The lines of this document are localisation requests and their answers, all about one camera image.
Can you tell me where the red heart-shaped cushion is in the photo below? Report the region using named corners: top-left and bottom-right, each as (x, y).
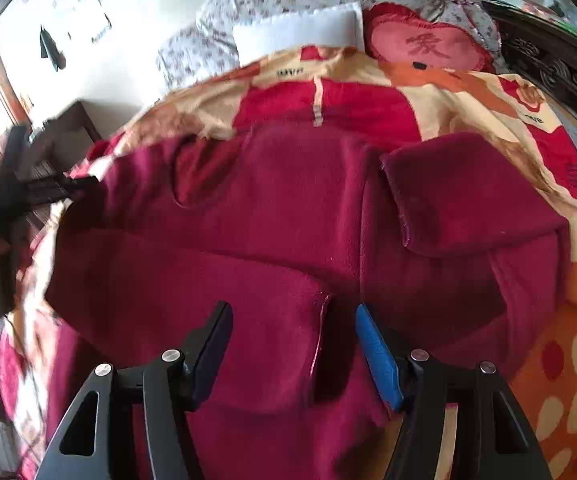
top-left (363, 2), bottom-right (494, 73)

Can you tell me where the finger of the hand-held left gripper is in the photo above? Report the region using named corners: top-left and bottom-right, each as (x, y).
top-left (18, 174), bottom-right (100, 207)

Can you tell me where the maroon fleece garment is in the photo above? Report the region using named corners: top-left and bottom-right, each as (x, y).
top-left (46, 122), bottom-right (573, 480)

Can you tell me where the dark carved wooden headboard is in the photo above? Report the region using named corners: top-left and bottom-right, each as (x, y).
top-left (479, 0), bottom-right (577, 133)

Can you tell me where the floral pillow with red trim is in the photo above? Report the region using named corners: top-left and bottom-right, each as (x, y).
top-left (421, 0), bottom-right (504, 56)

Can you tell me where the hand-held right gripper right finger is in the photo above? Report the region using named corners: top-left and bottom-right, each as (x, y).
top-left (355, 303), bottom-right (553, 480)

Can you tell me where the white pillow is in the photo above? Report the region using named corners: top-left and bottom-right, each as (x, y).
top-left (232, 2), bottom-right (366, 68)

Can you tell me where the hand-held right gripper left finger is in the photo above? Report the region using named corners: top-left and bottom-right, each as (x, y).
top-left (35, 301), bottom-right (234, 480)

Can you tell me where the orange red printed blanket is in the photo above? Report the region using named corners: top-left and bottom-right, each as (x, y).
top-left (0, 45), bottom-right (577, 480)

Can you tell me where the wooden stool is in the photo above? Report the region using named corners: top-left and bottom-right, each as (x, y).
top-left (28, 100), bottom-right (104, 206)

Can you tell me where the black wall item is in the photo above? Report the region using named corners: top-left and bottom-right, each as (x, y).
top-left (38, 25), bottom-right (66, 72)

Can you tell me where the white wall paper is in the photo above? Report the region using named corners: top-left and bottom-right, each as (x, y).
top-left (51, 0), bottom-right (114, 43)

